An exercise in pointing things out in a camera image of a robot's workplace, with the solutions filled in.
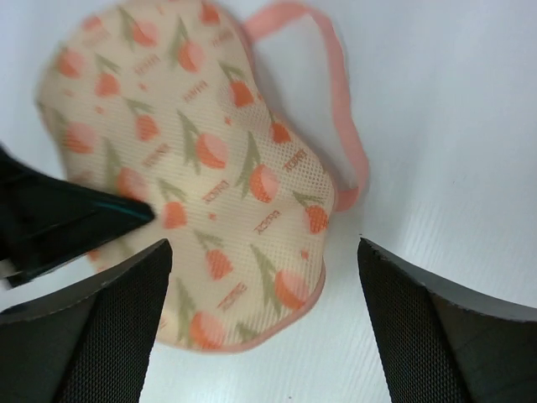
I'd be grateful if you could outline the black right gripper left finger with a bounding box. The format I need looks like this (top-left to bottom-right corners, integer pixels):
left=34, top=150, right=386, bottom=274
left=1, top=239, right=172, bottom=403

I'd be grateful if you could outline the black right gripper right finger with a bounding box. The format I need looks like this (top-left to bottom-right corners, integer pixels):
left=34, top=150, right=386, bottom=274
left=357, top=238, right=536, bottom=403

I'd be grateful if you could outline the floral mesh laundry bag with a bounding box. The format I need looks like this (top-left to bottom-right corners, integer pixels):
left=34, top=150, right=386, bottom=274
left=36, top=1, right=368, bottom=353

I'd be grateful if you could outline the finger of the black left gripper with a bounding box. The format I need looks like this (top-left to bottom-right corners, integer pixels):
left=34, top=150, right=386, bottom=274
left=1, top=150, right=155, bottom=288

